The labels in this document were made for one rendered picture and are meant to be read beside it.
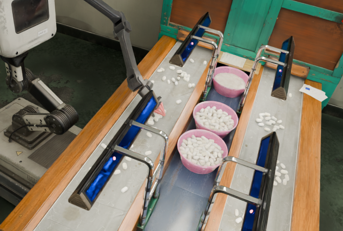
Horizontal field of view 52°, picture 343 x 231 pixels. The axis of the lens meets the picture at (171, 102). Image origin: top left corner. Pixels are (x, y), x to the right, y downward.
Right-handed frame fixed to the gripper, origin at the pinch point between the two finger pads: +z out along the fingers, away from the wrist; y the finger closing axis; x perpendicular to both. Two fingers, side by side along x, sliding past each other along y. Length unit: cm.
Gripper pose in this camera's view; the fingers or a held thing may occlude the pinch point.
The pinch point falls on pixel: (164, 114)
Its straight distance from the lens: 198.2
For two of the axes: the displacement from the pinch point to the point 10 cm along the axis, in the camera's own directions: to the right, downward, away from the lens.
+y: 3.3, -5.7, 7.5
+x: -6.9, 3.9, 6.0
